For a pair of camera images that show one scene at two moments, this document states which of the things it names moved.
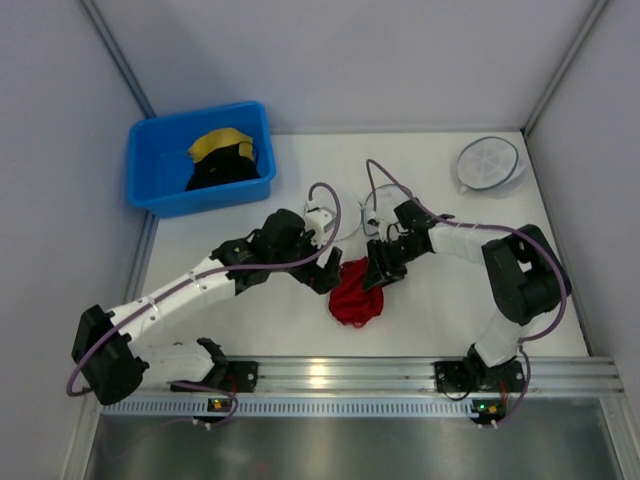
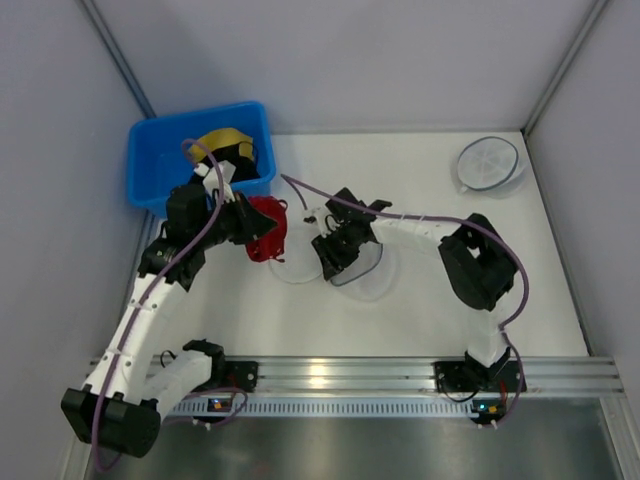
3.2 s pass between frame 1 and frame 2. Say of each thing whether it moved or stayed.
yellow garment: stayed
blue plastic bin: stayed
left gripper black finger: moved
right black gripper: moved
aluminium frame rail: stayed
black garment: stayed
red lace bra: moved
